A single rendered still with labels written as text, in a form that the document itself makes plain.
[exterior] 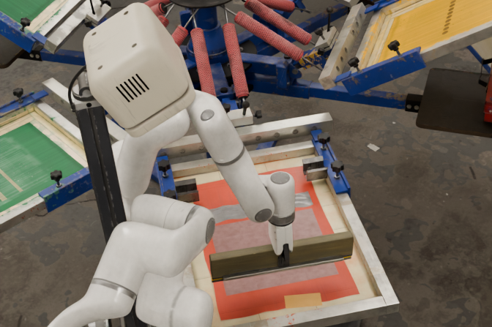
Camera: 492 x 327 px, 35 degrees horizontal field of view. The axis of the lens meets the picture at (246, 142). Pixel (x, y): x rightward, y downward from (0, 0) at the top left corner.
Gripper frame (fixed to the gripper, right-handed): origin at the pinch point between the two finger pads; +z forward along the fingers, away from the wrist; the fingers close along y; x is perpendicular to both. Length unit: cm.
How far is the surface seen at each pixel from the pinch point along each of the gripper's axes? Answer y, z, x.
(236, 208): -38.6, 14.1, -6.4
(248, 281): -6.5, 14.7, -8.9
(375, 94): -94, 17, 60
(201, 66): -100, -4, -7
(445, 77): -94, 14, 90
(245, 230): -27.8, 14.6, -5.4
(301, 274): -5.1, 14.5, 6.9
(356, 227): -16.6, 10.7, 27.7
